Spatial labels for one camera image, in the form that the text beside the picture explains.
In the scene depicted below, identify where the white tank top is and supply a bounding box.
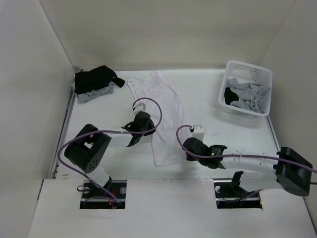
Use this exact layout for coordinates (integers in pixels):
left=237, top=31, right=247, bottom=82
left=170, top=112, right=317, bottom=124
left=127, top=71, right=186, bottom=167

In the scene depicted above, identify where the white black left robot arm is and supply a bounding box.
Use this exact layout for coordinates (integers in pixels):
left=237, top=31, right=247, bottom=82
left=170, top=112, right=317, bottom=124
left=64, top=111, right=155, bottom=198

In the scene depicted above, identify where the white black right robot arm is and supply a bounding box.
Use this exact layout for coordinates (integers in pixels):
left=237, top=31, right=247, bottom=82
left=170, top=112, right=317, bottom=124
left=182, top=137, right=315, bottom=197

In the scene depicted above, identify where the folded grey tank top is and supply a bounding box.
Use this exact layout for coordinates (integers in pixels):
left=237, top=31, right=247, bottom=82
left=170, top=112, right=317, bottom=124
left=75, top=81, right=114, bottom=104

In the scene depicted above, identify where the crumpled black tank top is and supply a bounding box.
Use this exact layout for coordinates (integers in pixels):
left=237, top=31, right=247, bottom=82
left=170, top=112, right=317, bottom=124
left=224, top=87, right=239, bottom=106

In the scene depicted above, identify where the folded black tank top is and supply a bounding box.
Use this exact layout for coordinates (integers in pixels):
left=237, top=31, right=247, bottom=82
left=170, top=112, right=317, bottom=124
left=74, top=65, right=125, bottom=94

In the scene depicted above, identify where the crumpled grey tank top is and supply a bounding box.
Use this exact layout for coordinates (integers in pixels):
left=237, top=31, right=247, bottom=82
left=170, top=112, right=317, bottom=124
left=225, top=78, right=270, bottom=114

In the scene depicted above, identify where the white plastic laundry basket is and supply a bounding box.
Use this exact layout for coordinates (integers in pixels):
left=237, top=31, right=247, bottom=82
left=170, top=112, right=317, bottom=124
left=218, top=60, right=272, bottom=118

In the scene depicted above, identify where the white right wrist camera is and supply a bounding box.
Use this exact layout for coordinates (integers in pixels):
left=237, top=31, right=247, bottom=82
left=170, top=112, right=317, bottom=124
left=190, top=125, right=205, bottom=141

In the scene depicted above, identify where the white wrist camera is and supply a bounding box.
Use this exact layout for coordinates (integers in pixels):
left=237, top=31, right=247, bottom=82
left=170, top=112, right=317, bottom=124
left=190, top=125, right=205, bottom=141
left=132, top=103, right=146, bottom=115

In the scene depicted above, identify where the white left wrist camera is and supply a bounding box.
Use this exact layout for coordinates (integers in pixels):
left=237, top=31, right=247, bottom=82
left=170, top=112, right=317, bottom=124
left=132, top=103, right=146, bottom=115

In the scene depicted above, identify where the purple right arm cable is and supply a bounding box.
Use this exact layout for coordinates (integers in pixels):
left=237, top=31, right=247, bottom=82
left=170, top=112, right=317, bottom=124
left=176, top=124, right=317, bottom=203

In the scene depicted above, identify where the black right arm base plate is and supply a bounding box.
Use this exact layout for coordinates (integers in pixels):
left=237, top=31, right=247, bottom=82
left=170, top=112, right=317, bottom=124
left=213, top=179, right=263, bottom=209

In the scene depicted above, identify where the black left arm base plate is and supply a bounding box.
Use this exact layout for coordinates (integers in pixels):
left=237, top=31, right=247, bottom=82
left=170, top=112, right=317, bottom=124
left=77, top=180, right=127, bottom=210

